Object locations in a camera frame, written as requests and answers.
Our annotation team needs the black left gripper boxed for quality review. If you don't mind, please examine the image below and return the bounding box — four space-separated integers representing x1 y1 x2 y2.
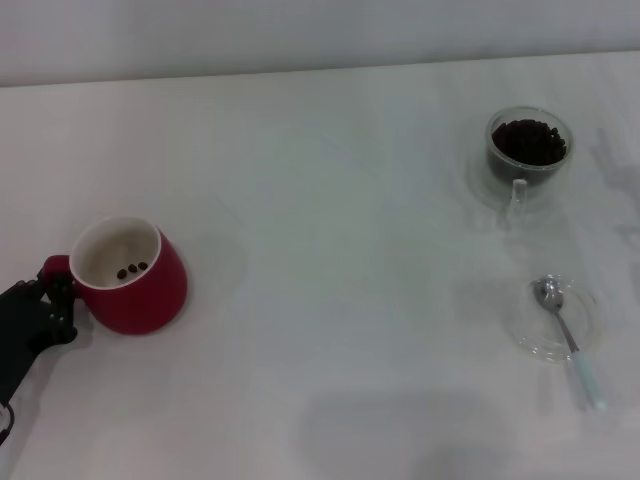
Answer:
0 272 80 407

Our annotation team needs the red ceramic mug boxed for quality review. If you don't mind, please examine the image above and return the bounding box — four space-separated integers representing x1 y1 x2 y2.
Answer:
39 215 190 337

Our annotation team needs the metal spoon with blue handle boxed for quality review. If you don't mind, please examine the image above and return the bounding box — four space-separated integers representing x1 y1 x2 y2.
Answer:
532 278 609 412

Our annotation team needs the coffee beans pile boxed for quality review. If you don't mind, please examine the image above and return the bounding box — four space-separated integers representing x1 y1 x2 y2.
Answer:
491 119 569 167

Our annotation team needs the small clear glass saucer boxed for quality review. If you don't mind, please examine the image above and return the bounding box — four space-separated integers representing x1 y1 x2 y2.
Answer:
502 273 605 365

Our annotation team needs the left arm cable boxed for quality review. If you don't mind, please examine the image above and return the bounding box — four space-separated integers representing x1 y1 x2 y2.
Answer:
0 402 17 444

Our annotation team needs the clear glass cup with handle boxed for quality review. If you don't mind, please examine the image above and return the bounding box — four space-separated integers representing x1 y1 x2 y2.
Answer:
484 105 575 231

